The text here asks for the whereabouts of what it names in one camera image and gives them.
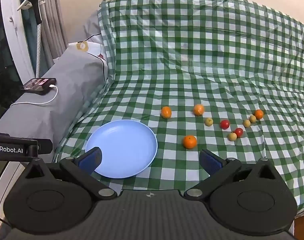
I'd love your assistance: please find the white printed pillow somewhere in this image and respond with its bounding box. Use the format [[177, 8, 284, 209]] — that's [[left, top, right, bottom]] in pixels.
[[68, 34, 110, 80]]

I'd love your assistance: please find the grey curtain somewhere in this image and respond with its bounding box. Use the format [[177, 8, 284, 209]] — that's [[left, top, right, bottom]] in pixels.
[[22, 0, 68, 78]]

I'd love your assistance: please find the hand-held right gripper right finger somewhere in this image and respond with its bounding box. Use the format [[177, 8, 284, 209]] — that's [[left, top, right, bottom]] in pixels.
[[183, 149, 280, 200]]

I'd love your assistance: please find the grey pillow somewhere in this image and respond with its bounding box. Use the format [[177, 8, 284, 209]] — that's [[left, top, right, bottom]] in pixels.
[[0, 46, 109, 162]]

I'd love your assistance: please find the white window frame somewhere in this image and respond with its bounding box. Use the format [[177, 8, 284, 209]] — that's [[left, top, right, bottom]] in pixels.
[[0, 0, 37, 80]]

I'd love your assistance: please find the black smartphone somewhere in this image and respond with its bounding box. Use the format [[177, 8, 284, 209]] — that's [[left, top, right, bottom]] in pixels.
[[20, 77, 57, 95]]

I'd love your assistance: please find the blue plate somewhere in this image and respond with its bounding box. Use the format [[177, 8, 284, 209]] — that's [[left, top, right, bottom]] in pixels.
[[85, 119, 158, 179]]

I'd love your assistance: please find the white charging cable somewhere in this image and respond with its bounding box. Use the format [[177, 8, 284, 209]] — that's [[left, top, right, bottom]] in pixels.
[[10, 84, 59, 108]]

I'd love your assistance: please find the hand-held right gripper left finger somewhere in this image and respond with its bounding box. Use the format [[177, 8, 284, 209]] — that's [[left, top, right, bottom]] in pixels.
[[24, 147, 117, 200]]

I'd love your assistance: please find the green white checked cloth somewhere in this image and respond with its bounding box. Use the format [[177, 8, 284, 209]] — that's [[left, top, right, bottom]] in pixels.
[[54, 0, 304, 218]]

